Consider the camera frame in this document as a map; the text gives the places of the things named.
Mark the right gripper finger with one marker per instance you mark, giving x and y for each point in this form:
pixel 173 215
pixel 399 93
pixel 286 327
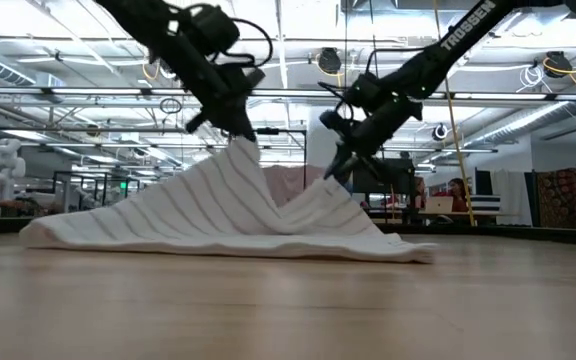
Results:
pixel 340 161
pixel 354 165

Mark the white striped towel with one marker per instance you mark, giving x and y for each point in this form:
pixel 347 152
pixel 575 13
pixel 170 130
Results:
pixel 193 215

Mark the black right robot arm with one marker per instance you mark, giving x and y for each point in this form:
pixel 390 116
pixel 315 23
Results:
pixel 468 25

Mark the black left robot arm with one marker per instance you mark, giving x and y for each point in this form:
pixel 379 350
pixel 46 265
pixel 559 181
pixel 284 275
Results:
pixel 168 40

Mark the black monitor on stand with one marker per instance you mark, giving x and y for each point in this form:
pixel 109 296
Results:
pixel 393 175

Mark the pink hanging cloth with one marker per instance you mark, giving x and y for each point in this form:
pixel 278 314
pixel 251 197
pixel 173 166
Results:
pixel 288 185

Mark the silver laptop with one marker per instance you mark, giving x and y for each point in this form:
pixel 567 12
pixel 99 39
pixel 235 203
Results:
pixel 439 205

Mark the person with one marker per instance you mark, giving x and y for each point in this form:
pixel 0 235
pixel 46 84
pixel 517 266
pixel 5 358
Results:
pixel 459 197

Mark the green exit sign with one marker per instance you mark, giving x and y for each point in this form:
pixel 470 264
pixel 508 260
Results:
pixel 123 186

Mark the striped box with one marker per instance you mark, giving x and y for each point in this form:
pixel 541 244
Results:
pixel 485 203

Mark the white hanging cloth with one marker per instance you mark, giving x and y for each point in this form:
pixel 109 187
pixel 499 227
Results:
pixel 510 197

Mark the colourful patterned cloth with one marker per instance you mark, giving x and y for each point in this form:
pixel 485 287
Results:
pixel 563 197

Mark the black tube stand frame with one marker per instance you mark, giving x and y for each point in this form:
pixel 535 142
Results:
pixel 280 131

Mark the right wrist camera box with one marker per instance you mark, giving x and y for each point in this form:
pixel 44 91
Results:
pixel 370 92

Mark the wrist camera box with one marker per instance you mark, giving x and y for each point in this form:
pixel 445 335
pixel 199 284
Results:
pixel 370 92
pixel 215 30

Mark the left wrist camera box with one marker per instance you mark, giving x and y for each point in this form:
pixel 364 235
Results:
pixel 215 30

